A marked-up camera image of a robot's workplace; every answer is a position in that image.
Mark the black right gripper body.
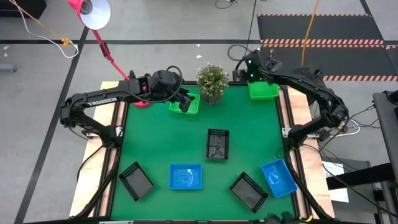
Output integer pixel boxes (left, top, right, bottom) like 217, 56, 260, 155
244, 49, 274, 82

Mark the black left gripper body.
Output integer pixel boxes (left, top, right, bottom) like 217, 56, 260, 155
157, 70, 187, 102

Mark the green plastic basket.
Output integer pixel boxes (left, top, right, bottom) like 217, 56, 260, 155
169, 92, 201, 116
248, 80, 280, 101

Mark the black plastic basket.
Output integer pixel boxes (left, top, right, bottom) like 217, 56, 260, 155
118, 161, 155, 202
229, 171, 269, 214
206, 128, 231, 161

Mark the blue plastic basket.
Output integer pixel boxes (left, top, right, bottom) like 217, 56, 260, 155
168, 163, 203, 190
261, 158, 299, 199

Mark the potted artificial plant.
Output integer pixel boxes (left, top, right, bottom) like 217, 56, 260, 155
196, 63, 230, 106

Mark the black mat with striped edge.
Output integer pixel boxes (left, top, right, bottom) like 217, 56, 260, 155
267, 43, 398, 82
256, 12, 385, 45

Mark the red desk lamp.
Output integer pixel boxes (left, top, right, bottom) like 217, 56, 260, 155
67, 0, 152, 109

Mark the wooden side board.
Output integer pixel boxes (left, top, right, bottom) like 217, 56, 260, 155
278, 86, 336, 218
68, 81, 127, 218

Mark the dark grey desk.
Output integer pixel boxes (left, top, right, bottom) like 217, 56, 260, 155
372, 90, 398, 184

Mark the black bar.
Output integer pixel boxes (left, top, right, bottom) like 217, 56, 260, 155
325, 162, 398, 191

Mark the white paper sheet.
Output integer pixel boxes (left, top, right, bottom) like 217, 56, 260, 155
322, 161, 349, 203

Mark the grey floor object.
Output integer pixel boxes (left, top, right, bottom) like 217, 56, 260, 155
0, 63, 18, 73

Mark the black box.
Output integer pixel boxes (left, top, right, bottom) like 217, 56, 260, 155
0, 0, 47, 19

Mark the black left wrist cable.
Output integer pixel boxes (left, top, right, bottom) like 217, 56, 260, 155
123, 65, 184, 105

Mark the black hanging cable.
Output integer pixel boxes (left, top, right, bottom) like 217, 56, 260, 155
227, 0, 259, 71

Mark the yellow hanging cable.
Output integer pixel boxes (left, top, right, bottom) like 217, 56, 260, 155
300, 0, 321, 67

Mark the thin black floor cable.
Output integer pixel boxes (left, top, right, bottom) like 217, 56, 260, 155
214, 0, 238, 9

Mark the orange cable with yellow plug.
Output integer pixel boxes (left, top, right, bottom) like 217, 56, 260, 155
7, 0, 71, 47

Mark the white cable with orange plug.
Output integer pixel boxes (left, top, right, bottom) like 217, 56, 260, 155
329, 119, 361, 138

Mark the black power cable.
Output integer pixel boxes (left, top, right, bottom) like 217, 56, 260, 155
76, 144, 105, 184

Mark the black aluminium table frame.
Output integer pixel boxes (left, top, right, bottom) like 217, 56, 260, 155
74, 80, 335, 224

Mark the white floor cable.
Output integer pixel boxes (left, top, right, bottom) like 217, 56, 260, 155
12, 0, 80, 60

